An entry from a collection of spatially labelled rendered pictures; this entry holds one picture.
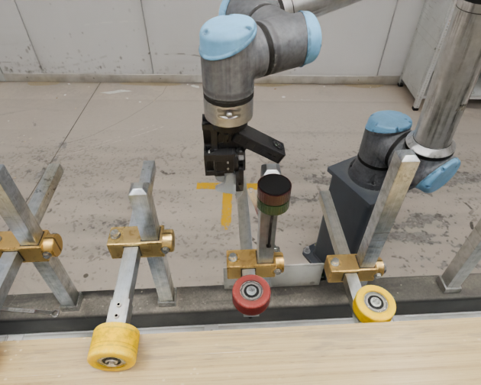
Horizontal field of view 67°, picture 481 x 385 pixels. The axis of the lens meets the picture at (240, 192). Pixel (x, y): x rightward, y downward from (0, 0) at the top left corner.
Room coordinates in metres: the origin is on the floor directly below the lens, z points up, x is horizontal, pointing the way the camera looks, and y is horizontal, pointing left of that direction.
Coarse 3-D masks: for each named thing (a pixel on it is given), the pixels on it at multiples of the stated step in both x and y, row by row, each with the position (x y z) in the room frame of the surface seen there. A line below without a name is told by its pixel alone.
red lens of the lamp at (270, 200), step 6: (258, 180) 0.48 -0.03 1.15; (258, 186) 0.46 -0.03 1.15; (258, 192) 0.46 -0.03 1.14; (264, 192) 0.45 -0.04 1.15; (288, 192) 0.45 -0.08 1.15; (264, 198) 0.44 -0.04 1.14; (270, 198) 0.44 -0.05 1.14; (276, 198) 0.44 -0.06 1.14; (282, 198) 0.44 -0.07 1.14; (288, 198) 0.45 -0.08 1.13; (270, 204) 0.44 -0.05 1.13; (276, 204) 0.44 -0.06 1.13; (282, 204) 0.44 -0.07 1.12
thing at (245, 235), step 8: (240, 200) 0.71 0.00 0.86; (240, 208) 0.68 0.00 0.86; (248, 208) 0.68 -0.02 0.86; (240, 216) 0.65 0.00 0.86; (248, 216) 0.65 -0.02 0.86; (240, 224) 0.63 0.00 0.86; (248, 224) 0.63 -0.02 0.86; (240, 232) 0.60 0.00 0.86; (248, 232) 0.60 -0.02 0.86; (240, 240) 0.57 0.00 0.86; (248, 240) 0.57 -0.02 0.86; (240, 248) 0.55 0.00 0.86; (248, 248) 0.55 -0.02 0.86; (248, 272) 0.48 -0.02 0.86
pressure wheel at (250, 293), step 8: (240, 280) 0.43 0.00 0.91; (248, 280) 0.43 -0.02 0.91; (256, 280) 0.43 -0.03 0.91; (264, 280) 0.43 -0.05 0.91; (240, 288) 0.41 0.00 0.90; (248, 288) 0.41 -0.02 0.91; (256, 288) 0.41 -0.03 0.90; (264, 288) 0.41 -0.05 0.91; (232, 296) 0.40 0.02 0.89; (240, 296) 0.39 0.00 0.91; (248, 296) 0.39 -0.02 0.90; (256, 296) 0.39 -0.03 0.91; (264, 296) 0.39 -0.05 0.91; (240, 304) 0.37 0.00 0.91; (248, 304) 0.37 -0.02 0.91; (256, 304) 0.37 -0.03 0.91; (264, 304) 0.37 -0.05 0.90; (248, 312) 0.37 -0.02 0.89; (256, 312) 0.37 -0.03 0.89
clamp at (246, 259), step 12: (228, 252) 0.53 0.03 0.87; (240, 252) 0.53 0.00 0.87; (252, 252) 0.53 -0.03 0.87; (276, 252) 0.53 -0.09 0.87; (228, 264) 0.49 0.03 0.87; (240, 264) 0.49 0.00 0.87; (252, 264) 0.49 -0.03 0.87; (264, 264) 0.49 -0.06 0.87; (276, 264) 0.50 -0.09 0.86; (228, 276) 0.49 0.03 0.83; (240, 276) 0.49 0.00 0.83; (264, 276) 0.49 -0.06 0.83
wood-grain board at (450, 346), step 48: (144, 336) 0.31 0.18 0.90; (192, 336) 0.31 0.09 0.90; (240, 336) 0.31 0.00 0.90; (288, 336) 0.31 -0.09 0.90; (336, 336) 0.31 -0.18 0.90; (384, 336) 0.31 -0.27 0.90; (432, 336) 0.31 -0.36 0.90; (480, 336) 0.31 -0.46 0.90; (0, 384) 0.22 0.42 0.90; (48, 384) 0.22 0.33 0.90; (96, 384) 0.22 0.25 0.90; (144, 384) 0.22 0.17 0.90; (192, 384) 0.22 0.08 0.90; (240, 384) 0.22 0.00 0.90; (288, 384) 0.22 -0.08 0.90; (336, 384) 0.22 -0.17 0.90; (384, 384) 0.22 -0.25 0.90; (432, 384) 0.22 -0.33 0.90; (480, 384) 0.22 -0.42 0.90
